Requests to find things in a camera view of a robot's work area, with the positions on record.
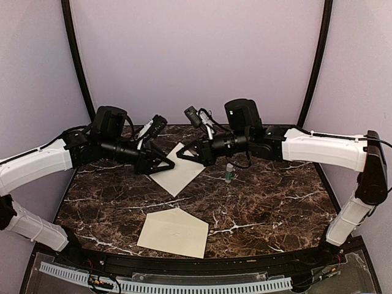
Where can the small glue bottle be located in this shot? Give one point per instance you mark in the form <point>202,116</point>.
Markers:
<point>229,173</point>

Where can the white letter paper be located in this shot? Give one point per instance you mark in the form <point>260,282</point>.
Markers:
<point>176,179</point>

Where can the black corner frame post left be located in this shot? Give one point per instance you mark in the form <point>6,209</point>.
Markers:
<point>76,57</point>

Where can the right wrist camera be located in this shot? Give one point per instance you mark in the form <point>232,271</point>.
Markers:
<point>200,119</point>

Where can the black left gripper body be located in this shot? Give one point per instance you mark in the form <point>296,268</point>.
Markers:
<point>143,163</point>

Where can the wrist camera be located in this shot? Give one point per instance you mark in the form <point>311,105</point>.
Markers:
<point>200,119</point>
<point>152,129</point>

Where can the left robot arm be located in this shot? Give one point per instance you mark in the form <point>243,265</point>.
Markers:
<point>74,148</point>

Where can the black front rail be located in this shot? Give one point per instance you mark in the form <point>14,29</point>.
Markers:
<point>126,265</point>

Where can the black corner frame post right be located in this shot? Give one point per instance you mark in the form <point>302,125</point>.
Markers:
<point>318,58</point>

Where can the white slotted cable duct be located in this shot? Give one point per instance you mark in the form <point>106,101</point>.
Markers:
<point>157,283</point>

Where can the cream envelope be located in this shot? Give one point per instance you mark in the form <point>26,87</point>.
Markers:
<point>174,231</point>

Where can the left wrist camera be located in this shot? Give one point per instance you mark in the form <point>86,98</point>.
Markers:
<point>152,129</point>

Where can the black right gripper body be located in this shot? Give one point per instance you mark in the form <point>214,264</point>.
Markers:
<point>209,158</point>

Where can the black corner frame post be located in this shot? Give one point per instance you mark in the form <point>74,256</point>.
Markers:
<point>318,58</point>
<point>76,57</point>

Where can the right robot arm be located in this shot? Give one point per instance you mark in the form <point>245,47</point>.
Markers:
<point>247,134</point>

